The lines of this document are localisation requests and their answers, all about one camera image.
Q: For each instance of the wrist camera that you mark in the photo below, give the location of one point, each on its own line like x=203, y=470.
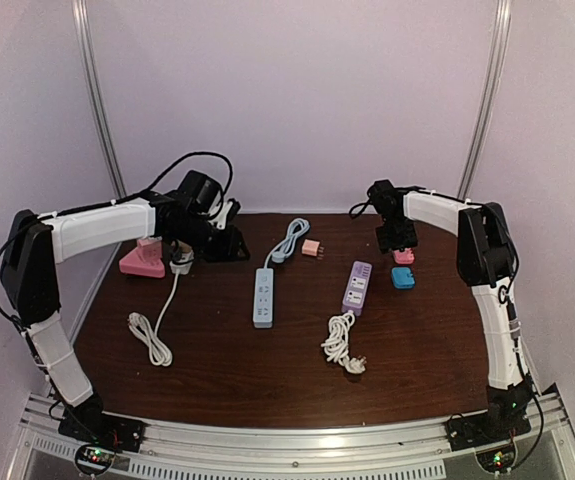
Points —
x=386, y=199
x=204, y=198

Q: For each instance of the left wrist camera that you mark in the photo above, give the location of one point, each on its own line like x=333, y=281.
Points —
x=204, y=198

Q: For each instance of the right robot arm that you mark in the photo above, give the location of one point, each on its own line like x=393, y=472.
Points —
x=487, y=262

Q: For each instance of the right aluminium post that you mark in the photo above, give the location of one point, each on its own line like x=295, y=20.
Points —
x=496, y=60

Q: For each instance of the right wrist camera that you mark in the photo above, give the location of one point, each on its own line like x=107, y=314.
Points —
x=386, y=199

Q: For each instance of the white power strip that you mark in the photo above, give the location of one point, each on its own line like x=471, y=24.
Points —
x=181, y=262

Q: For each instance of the pink triangular power strip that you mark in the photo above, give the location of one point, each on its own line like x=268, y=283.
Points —
x=145, y=260

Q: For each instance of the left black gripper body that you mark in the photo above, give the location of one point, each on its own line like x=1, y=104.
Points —
x=207, y=246

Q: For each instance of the blue plug adapter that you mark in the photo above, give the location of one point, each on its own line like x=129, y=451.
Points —
x=402, y=278

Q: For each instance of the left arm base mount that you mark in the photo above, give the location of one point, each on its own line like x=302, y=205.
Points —
x=89, y=423

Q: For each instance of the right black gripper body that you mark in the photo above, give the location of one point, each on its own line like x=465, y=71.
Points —
x=398, y=234

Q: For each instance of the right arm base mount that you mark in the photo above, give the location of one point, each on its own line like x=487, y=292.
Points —
x=498, y=423

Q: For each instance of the aluminium front rail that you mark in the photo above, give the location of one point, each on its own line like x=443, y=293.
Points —
x=408, y=450

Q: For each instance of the purple power strip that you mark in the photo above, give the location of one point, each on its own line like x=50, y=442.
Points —
x=356, y=289

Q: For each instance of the aluminium post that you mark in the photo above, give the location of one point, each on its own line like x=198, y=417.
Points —
x=85, y=41
x=496, y=60

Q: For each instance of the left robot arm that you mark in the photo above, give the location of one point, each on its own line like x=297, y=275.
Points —
x=37, y=244

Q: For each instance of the left aluminium post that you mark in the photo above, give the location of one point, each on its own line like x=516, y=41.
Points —
x=85, y=41

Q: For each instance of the small pink charger plug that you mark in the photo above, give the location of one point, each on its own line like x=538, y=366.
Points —
x=312, y=248

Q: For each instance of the light blue power strip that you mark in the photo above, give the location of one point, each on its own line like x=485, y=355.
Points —
x=263, y=298

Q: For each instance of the pink plug adapter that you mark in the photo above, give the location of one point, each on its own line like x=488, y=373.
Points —
x=404, y=257

